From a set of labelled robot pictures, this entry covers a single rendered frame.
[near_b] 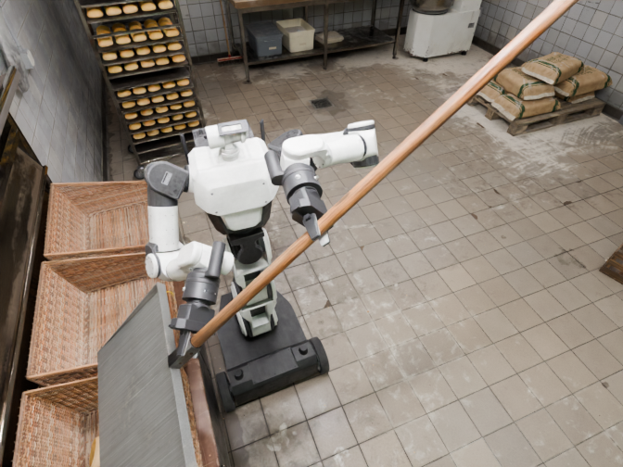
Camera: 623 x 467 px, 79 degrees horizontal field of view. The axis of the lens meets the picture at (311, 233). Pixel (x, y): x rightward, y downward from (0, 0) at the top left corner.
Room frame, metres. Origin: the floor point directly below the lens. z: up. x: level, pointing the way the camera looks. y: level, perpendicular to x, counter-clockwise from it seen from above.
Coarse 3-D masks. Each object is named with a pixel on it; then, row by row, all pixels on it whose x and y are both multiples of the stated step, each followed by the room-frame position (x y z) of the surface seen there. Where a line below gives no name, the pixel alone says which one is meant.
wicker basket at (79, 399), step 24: (72, 384) 0.54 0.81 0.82; (96, 384) 0.56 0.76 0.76; (24, 408) 0.45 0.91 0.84; (48, 408) 0.49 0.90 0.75; (72, 408) 0.52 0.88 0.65; (96, 408) 0.54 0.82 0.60; (192, 408) 0.54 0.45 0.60; (24, 432) 0.38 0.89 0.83; (48, 432) 0.41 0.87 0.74; (72, 432) 0.44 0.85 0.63; (96, 432) 0.46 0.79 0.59; (192, 432) 0.43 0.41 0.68; (24, 456) 0.32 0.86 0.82; (48, 456) 0.34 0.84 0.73; (72, 456) 0.37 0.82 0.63
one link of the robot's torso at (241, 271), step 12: (264, 240) 1.04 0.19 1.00; (264, 252) 1.05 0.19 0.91; (240, 264) 1.02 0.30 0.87; (252, 264) 1.02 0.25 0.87; (264, 264) 1.02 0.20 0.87; (240, 276) 0.96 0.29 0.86; (252, 276) 1.05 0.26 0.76; (240, 288) 1.03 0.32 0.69; (264, 288) 1.02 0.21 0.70; (252, 300) 1.00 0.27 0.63
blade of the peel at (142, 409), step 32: (160, 288) 0.68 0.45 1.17; (128, 320) 0.64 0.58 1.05; (160, 320) 0.59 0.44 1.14; (128, 352) 0.54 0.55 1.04; (160, 352) 0.50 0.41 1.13; (128, 384) 0.45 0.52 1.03; (160, 384) 0.41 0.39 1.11; (128, 416) 0.37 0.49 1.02; (160, 416) 0.34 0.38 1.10; (128, 448) 0.29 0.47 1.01; (160, 448) 0.27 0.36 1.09; (192, 448) 0.25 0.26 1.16
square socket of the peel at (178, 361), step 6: (186, 348) 0.45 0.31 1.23; (192, 348) 0.45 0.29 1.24; (198, 348) 0.46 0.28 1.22; (174, 354) 0.45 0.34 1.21; (186, 354) 0.44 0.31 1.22; (192, 354) 0.45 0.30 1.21; (168, 360) 0.44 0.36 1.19; (174, 360) 0.44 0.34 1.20; (180, 360) 0.44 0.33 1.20; (186, 360) 0.44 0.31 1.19; (174, 366) 0.43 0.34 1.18; (180, 366) 0.43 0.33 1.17
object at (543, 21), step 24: (576, 0) 0.76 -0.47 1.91; (528, 24) 0.76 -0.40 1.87; (552, 24) 0.75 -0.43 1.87; (504, 48) 0.74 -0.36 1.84; (480, 72) 0.72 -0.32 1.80; (456, 96) 0.70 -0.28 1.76; (432, 120) 0.68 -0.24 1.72; (408, 144) 0.66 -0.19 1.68; (384, 168) 0.64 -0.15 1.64; (360, 192) 0.62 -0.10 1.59; (336, 216) 0.59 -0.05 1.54; (288, 264) 0.55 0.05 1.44
